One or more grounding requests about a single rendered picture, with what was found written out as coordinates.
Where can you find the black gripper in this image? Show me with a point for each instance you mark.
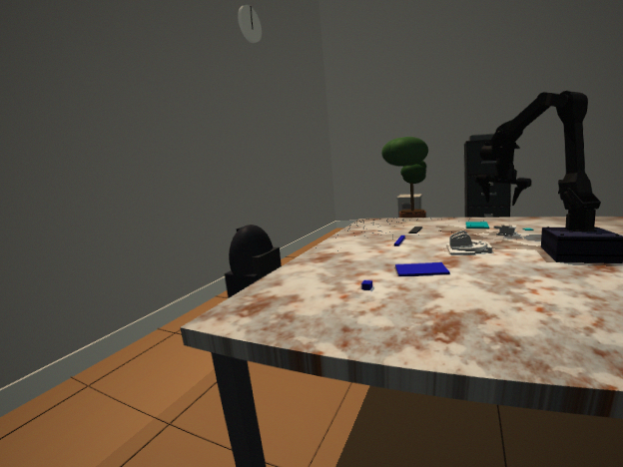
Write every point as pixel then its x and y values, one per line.
pixel 503 172

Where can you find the blue flat plate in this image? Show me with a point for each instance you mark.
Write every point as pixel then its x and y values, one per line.
pixel 424 268

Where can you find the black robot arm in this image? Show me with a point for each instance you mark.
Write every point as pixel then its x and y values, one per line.
pixel 575 189

